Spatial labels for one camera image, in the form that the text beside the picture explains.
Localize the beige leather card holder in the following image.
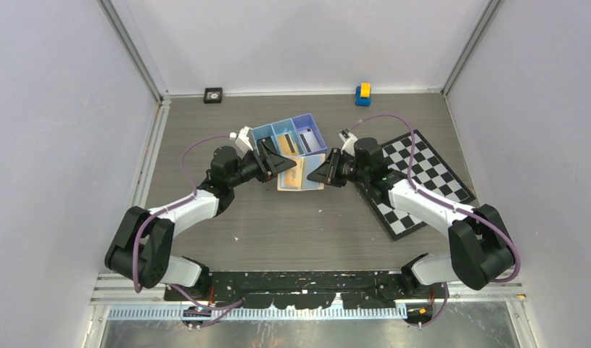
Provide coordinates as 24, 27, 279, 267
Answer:
277, 154, 326, 191

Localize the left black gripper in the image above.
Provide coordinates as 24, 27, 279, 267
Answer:
228, 141, 295, 189

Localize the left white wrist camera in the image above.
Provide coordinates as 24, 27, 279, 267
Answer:
229, 126, 255, 153

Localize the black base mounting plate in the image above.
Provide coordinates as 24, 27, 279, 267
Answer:
165, 270, 445, 310

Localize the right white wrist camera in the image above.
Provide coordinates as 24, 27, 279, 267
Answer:
339, 129, 358, 157

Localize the small black square box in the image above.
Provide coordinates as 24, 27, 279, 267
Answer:
203, 87, 223, 104

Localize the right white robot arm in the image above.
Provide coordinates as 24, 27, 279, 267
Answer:
307, 138, 521, 298

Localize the black and white chessboard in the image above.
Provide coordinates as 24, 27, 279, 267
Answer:
360, 129, 476, 242

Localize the blue three-compartment organizer tray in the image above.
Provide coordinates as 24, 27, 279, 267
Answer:
252, 113, 327, 156

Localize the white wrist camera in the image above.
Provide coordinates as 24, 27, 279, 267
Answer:
229, 126, 255, 153
339, 129, 358, 157

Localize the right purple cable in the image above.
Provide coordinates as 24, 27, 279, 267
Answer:
347, 113, 521, 330

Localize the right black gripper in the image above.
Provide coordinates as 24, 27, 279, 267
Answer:
307, 149, 370, 189

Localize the purple cable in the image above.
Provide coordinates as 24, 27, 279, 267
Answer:
131, 134, 248, 330
347, 113, 521, 330

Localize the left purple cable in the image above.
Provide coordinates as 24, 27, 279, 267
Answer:
131, 134, 248, 330

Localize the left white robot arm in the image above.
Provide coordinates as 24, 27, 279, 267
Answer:
104, 145, 297, 300

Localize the orange item in tray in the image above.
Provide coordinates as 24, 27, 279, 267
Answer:
276, 133, 299, 156

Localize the blue and yellow toy block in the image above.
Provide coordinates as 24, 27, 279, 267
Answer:
355, 83, 371, 107

